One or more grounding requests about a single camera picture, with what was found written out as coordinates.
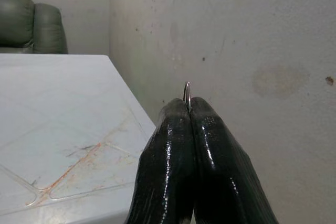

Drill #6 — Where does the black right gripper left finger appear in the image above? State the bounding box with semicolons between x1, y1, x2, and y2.
124;97;196;224

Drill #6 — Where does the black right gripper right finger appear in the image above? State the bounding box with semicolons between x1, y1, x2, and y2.
189;97;280;224

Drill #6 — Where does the silver metal key ring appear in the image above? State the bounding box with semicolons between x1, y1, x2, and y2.
183;81;192;110

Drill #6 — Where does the white plastic folding table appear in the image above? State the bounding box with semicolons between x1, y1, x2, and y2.
0;54;158;224

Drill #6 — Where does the grey-green leather armchair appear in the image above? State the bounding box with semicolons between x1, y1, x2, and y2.
0;0;69;55

